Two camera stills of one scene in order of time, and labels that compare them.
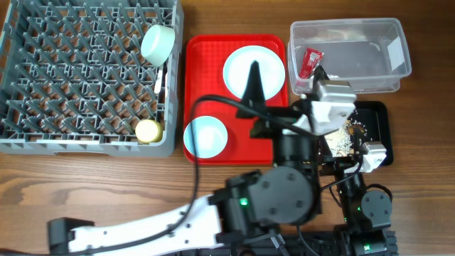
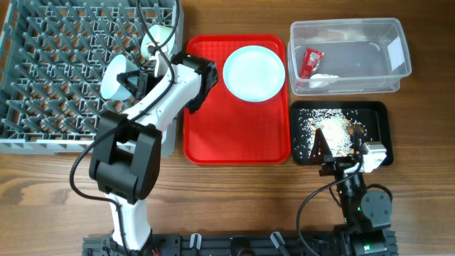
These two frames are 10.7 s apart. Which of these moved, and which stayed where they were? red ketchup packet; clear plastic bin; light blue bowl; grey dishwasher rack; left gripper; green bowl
Moved: light blue bowl; left gripper
Stayed: grey dishwasher rack; green bowl; red ketchup packet; clear plastic bin
